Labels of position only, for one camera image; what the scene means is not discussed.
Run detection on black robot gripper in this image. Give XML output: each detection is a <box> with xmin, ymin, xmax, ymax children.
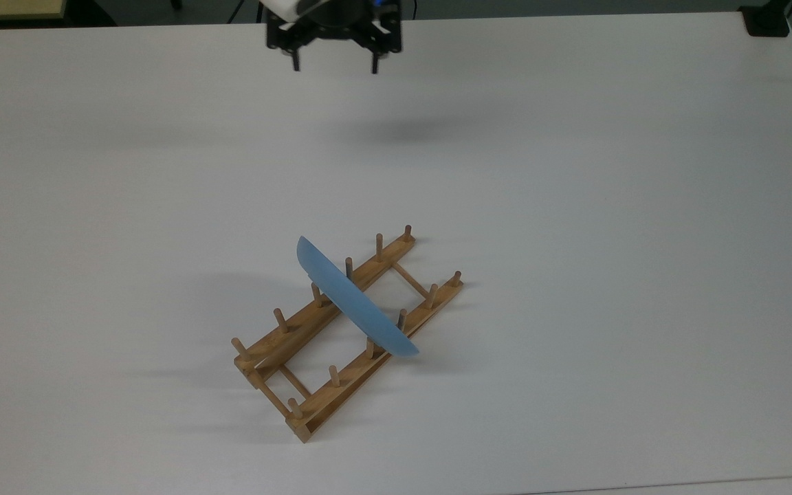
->
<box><xmin>264</xmin><ymin>0</ymin><xmax>404</xmax><ymax>75</ymax></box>

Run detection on blue round plate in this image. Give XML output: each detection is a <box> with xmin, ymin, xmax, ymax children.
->
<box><xmin>296</xmin><ymin>236</ymin><xmax>420</xmax><ymax>358</ymax></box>

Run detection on wooden plate rack with pegs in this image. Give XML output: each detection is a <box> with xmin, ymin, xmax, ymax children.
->
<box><xmin>230</xmin><ymin>225</ymin><xmax>464</xmax><ymax>444</ymax></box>

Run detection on light wooden board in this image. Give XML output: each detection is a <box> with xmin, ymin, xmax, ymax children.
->
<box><xmin>0</xmin><ymin>0</ymin><xmax>68</xmax><ymax>23</ymax></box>

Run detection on black clamp block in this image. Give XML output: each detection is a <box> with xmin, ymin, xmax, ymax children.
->
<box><xmin>738</xmin><ymin>0</ymin><xmax>792</xmax><ymax>38</ymax></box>

